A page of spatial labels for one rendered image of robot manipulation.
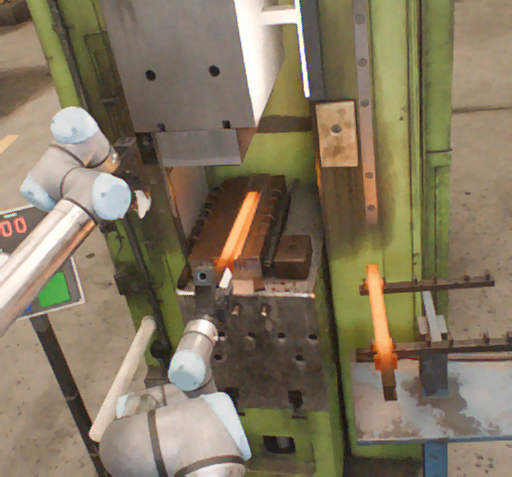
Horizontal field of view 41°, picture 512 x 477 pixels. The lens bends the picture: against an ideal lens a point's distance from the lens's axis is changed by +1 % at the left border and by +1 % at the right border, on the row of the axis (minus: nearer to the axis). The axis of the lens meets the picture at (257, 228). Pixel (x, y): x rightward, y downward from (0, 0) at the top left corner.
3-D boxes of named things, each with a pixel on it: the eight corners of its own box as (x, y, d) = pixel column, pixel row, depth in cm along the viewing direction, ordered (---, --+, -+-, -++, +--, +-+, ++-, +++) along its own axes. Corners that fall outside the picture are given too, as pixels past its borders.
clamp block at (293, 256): (307, 280, 180) (305, 260, 176) (276, 279, 182) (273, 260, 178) (313, 252, 189) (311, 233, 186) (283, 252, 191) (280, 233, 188)
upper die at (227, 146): (242, 164, 163) (235, 128, 158) (163, 167, 168) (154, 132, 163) (272, 91, 196) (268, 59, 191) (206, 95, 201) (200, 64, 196)
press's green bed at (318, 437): (342, 509, 226) (328, 412, 200) (232, 499, 235) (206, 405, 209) (354, 380, 270) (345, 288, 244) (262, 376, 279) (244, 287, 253)
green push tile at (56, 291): (71, 299, 178) (63, 272, 177) (41, 307, 177) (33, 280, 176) (72, 298, 180) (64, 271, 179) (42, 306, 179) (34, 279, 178)
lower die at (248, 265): (263, 279, 183) (258, 254, 178) (192, 279, 188) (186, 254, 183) (287, 195, 216) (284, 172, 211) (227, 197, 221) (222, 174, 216)
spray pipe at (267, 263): (272, 271, 181) (271, 263, 179) (262, 271, 181) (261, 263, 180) (292, 201, 208) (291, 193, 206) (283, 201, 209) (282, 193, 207)
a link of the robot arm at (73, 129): (37, 132, 127) (63, 97, 130) (65, 165, 137) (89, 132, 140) (69, 145, 124) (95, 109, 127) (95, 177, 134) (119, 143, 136)
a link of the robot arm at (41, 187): (45, 199, 120) (81, 150, 124) (7, 186, 126) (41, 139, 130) (72, 223, 126) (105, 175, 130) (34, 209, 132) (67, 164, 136)
